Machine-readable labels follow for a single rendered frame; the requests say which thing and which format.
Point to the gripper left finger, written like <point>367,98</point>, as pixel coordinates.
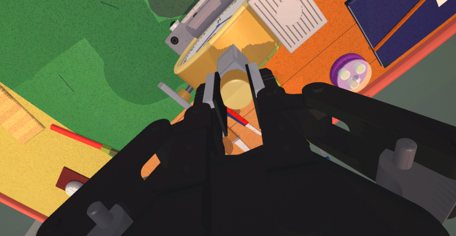
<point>218,104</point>

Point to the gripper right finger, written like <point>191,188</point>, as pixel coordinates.
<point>254,93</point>

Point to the gold knurled crown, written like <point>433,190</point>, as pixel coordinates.
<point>233,91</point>

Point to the small gold pusher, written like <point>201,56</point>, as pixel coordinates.
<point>184,94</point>

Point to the gold stopwatch body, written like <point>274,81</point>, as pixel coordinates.
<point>242,33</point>

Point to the red blue white pen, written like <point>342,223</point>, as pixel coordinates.
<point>240,120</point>

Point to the grey flat bar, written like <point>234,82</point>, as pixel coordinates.
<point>171,93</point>

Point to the white ribbed box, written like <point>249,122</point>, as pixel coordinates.
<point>286,13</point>

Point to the grey rectangular block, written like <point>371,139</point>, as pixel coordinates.
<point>213,8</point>

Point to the purple disc with white dots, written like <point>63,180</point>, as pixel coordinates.
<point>347,73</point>

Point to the red pencil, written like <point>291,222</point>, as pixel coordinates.
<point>78,140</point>

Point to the green mat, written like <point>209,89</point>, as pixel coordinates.
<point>71,33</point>

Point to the dark red block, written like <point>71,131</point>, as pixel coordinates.
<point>69,177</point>

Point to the yellow mat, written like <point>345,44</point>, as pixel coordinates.
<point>35,165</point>

